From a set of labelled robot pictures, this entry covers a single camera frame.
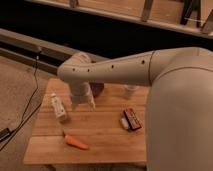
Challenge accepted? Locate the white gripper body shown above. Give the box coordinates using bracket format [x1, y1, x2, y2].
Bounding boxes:
[69, 82, 92, 103]

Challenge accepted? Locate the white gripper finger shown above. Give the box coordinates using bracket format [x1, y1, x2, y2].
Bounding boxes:
[71, 101, 78, 111]
[87, 97, 96, 110]

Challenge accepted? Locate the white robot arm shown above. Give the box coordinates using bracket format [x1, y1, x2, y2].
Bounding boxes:
[57, 47, 213, 171]

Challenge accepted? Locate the dark ceramic bowl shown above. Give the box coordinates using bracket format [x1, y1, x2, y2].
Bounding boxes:
[90, 83, 104, 97]

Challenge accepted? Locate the white plastic bottle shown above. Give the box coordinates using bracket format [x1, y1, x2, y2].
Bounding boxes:
[51, 93, 67, 122]

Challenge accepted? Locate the orange carrot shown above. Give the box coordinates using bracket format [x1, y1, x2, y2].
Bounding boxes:
[62, 132, 89, 150]

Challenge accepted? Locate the small white object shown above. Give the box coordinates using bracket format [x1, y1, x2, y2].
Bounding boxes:
[120, 118, 130, 130]

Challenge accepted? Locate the wooden table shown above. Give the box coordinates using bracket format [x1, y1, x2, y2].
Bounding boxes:
[24, 79, 148, 165]

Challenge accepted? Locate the black cable on floor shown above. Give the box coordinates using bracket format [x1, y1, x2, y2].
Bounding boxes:
[0, 49, 43, 153]

